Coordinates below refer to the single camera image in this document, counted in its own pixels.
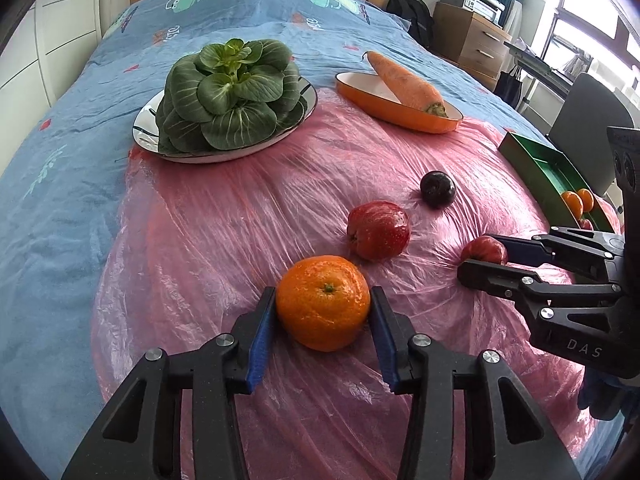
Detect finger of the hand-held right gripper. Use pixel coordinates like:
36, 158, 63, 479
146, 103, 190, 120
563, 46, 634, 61
457, 258, 626, 333
489, 226, 626, 281

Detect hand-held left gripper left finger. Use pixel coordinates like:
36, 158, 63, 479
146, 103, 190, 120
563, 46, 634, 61
60, 286, 277, 480

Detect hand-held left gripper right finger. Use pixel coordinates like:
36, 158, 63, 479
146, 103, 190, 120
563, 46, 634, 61
369, 286, 583, 480

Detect green metal tray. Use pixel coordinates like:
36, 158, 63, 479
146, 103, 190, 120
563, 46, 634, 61
498, 131, 623, 235

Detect person's right hand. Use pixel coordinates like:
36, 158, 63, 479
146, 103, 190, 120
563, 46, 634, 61
577, 370, 628, 421

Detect dark purple plum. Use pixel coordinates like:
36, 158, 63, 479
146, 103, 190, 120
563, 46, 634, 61
419, 171, 457, 208

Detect pink plastic sheet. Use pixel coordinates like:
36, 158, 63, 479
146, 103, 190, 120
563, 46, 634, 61
92, 87, 601, 480

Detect grey office chair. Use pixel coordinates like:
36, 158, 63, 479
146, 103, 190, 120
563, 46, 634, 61
546, 72, 631, 196

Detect black bag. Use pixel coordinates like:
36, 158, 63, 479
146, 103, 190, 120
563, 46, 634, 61
495, 65, 523, 108

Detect grey desk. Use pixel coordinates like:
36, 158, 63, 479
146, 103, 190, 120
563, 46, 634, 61
502, 40, 576, 96

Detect carrot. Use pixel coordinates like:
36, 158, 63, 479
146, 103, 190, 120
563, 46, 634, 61
362, 51, 449, 119

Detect wooden drawer cabinet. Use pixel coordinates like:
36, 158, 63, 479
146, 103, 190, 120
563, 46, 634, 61
432, 1, 513, 78

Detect orange oval dish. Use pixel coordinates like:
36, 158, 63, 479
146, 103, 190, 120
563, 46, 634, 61
335, 71, 464, 135

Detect window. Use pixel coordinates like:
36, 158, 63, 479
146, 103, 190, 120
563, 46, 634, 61
520, 0, 640, 76

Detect large green bok choy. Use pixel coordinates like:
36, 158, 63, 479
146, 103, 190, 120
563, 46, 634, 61
155, 38, 303, 153

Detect shiny round plate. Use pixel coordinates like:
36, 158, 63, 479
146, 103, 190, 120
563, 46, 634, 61
132, 76, 319, 164

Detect black backpack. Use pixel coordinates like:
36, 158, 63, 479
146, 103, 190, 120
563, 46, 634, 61
386, 0, 435, 51

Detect blue printed bedsheet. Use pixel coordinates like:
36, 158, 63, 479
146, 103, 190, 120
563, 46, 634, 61
0, 0, 566, 461

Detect white wardrobe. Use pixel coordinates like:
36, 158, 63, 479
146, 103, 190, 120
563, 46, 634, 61
0, 0, 101, 126

